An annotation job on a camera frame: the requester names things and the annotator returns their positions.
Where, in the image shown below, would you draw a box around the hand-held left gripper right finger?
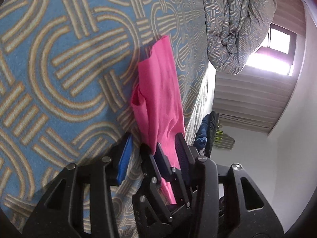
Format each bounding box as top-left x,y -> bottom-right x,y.
176,132 -> 296,238

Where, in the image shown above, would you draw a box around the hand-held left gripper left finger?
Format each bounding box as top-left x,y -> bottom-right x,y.
22,134 -> 134,238

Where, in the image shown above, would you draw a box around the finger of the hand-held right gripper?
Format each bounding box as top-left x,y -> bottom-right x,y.
170,167 -> 192,208
132,142 -> 174,228

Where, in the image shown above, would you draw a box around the pink pants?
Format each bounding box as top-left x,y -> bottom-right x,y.
131,35 -> 187,205

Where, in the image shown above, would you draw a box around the folded navy printed garment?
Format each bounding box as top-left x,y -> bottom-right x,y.
194,114 -> 211,152

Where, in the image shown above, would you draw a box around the folded black garment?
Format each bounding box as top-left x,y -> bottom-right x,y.
205,111 -> 220,159

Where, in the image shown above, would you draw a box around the beige curtain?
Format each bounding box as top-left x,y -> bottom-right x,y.
212,66 -> 301,135
269,0 -> 308,34

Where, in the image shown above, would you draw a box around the bed with patterned sheet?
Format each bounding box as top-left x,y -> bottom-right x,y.
0,0 -> 216,238

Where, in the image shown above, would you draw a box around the dark framed window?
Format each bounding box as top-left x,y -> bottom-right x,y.
244,27 -> 298,77

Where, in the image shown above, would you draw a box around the folded patterned grey duvet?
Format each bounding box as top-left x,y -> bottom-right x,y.
200,0 -> 277,74

